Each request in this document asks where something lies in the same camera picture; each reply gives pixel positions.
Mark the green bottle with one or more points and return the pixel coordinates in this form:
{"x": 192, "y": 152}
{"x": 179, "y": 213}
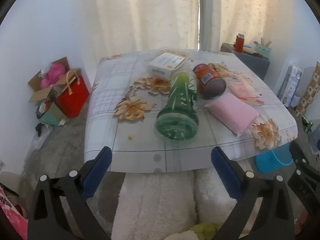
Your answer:
{"x": 307, "y": 123}

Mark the red cartoon drink can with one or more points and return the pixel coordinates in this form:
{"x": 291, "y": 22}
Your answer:
{"x": 206, "y": 76}

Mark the green patterned glass jar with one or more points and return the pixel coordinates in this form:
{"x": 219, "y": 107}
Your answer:
{"x": 180, "y": 97}

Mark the dark cloth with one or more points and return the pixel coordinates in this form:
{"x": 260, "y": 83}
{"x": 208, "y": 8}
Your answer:
{"x": 42, "y": 130}

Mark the yellow green plush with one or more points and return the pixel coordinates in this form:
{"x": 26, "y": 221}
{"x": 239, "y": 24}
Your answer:
{"x": 197, "y": 231}

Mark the grey cabinet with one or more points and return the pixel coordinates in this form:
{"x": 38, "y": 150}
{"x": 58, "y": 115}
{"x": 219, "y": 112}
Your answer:
{"x": 252, "y": 65}

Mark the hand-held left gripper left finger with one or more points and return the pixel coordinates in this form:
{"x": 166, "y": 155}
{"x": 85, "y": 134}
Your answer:
{"x": 97, "y": 172}

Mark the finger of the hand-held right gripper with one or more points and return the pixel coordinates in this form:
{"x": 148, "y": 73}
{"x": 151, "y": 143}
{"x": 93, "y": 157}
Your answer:
{"x": 303, "y": 187}

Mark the teal pen holder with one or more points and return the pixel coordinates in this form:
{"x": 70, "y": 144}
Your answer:
{"x": 262, "y": 51}

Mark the large water jug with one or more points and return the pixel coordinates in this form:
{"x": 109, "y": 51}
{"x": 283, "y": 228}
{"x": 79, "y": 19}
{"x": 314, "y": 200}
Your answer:
{"x": 315, "y": 137}

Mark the red thermos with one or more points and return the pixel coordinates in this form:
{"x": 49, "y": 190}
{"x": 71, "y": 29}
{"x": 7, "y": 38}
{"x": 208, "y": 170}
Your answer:
{"x": 239, "y": 43}

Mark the pink fluffy item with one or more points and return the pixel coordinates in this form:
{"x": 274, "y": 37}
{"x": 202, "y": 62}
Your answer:
{"x": 53, "y": 73}

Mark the clear plastic box white label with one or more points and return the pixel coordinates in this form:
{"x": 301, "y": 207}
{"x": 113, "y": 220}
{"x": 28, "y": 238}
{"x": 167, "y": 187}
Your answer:
{"x": 165, "y": 62}

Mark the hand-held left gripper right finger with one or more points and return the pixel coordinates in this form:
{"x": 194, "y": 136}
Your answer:
{"x": 225, "y": 170}

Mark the patterned wrapping paper roll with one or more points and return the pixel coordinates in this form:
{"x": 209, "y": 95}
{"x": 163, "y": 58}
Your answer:
{"x": 311, "y": 90}

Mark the clear plastic bag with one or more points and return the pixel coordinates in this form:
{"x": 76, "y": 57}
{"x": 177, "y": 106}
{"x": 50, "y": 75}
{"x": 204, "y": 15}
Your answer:
{"x": 240, "y": 87}

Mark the pink mesh sponge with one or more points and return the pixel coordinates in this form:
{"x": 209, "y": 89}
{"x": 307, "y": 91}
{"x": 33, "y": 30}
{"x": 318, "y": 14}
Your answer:
{"x": 230, "y": 110}

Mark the cream curtain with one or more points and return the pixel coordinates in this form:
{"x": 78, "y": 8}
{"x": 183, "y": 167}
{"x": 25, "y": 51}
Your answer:
{"x": 145, "y": 15}
{"x": 245, "y": 10}

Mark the white roll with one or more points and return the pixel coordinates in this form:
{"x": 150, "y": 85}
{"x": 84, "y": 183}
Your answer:
{"x": 248, "y": 49}

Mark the red gift bag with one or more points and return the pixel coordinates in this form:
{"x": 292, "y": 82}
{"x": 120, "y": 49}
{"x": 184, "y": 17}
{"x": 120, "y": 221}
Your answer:
{"x": 72, "y": 100}

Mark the grey window post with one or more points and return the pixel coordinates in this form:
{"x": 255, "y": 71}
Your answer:
{"x": 208, "y": 12}

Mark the teal cardboard box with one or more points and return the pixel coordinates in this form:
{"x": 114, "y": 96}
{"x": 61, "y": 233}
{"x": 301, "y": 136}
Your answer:
{"x": 53, "y": 115}

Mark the pink printed bag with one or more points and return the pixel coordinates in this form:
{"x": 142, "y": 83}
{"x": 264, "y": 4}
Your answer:
{"x": 12, "y": 215}

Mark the white fluffy seat cover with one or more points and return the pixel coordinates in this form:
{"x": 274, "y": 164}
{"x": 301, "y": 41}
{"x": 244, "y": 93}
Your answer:
{"x": 155, "y": 205}

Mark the tissue roll pack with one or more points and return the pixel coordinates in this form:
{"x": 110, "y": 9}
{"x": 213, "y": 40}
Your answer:
{"x": 290, "y": 85}

